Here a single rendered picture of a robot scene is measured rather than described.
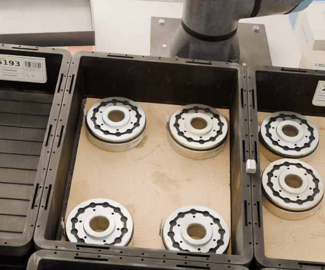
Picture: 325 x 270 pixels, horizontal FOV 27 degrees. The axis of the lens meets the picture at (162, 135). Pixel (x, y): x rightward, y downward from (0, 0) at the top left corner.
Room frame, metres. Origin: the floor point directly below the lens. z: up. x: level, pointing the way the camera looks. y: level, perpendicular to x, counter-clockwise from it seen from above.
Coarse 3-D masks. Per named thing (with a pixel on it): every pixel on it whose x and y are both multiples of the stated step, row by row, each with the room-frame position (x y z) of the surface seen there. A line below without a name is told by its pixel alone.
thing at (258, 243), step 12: (252, 72) 0.85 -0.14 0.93; (264, 72) 0.86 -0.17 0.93; (276, 72) 0.86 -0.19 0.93; (288, 72) 0.86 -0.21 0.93; (300, 72) 0.86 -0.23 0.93; (312, 72) 0.86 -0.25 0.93; (324, 72) 0.87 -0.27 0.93; (252, 84) 0.82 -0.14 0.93; (252, 96) 0.81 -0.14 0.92; (252, 108) 0.76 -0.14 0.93; (252, 120) 0.74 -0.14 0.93; (252, 132) 0.71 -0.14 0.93; (252, 144) 0.69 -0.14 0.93; (252, 156) 0.66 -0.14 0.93; (252, 180) 0.62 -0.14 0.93; (252, 192) 0.59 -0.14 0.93; (252, 204) 0.57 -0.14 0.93; (252, 216) 0.55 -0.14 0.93; (264, 252) 0.49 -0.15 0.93; (252, 264) 0.49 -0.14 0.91; (264, 264) 0.48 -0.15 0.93; (276, 264) 0.48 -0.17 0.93; (288, 264) 0.48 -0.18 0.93; (300, 264) 0.48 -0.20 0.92; (312, 264) 0.48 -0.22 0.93; (324, 264) 0.48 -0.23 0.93
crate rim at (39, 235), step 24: (72, 72) 0.81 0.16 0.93; (240, 72) 0.85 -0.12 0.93; (72, 96) 0.76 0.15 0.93; (240, 96) 0.79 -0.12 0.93; (240, 120) 0.74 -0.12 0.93; (240, 144) 0.69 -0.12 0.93; (48, 168) 0.60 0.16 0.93; (240, 168) 0.64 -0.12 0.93; (48, 192) 0.57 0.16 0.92; (48, 216) 0.52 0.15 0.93; (48, 240) 0.48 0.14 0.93; (240, 264) 0.47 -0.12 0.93
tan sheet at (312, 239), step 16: (320, 128) 0.83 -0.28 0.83; (320, 144) 0.79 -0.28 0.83; (320, 160) 0.75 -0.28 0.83; (320, 208) 0.65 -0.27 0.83; (272, 224) 0.61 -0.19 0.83; (288, 224) 0.61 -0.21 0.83; (304, 224) 0.62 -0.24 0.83; (320, 224) 0.62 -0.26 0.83; (272, 240) 0.58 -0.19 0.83; (288, 240) 0.58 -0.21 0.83; (304, 240) 0.59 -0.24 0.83; (320, 240) 0.59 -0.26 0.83; (272, 256) 0.55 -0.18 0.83; (288, 256) 0.55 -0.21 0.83; (304, 256) 0.56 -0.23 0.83; (320, 256) 0.56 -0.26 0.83
